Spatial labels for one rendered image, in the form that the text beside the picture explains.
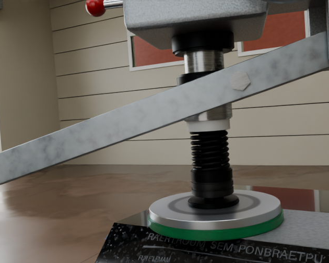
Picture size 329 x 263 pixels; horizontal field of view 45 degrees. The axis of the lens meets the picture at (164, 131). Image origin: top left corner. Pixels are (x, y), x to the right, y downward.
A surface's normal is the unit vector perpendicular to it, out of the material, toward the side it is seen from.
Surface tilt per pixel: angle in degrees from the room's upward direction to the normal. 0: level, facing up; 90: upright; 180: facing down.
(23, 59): 90
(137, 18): 90
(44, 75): 90
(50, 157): 90
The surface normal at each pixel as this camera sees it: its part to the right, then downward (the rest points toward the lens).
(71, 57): -0.49, 0.08
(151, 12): -0.20, 0.07
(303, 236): -0.07, -1.00
